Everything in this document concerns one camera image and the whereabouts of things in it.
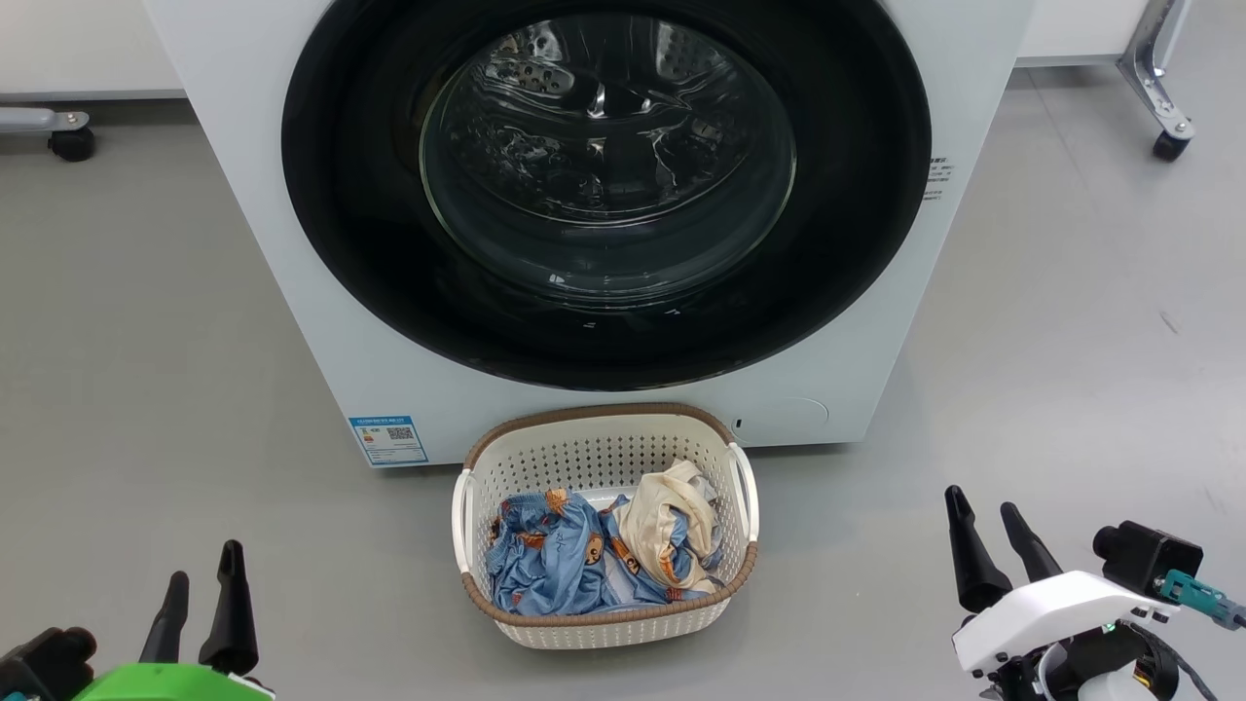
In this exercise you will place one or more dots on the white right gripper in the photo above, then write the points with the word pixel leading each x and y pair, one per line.
pixel 1051 608

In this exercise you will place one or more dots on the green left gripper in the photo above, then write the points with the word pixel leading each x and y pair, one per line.
pixel 165 683

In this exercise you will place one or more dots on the cream garment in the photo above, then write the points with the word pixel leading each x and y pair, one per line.
pixel 662 526

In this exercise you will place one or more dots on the blue bear-print garment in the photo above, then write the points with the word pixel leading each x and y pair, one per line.
pixel 550 565

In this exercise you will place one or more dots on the washing machine door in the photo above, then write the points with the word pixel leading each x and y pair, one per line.
pixel 370 243

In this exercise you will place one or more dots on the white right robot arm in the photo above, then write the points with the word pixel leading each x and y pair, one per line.
pixel 1110 672

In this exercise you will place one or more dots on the white front-load washing machine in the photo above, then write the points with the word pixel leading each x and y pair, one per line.
pixel 292 321

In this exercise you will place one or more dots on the blue energy label sticker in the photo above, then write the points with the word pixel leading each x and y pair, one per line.
pixel 389 440

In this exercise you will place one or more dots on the cream perforated laundry basket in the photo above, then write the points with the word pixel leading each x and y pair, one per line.
pixel 604 628

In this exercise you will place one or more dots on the grey wheeled stand leg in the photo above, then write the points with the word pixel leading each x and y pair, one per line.
pixel 58 125
pixel 1154 88

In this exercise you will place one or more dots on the white partition panel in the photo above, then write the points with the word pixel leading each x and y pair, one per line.
pixel 78 49
pixel 1081 29

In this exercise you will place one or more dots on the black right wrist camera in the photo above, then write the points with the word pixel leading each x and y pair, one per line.
pixel 1144 555

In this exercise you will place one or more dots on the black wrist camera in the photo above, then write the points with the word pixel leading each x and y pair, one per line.
pixel 1144 555
pixel 44 662

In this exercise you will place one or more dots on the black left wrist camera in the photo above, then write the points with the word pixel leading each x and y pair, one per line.
pixel 44 662

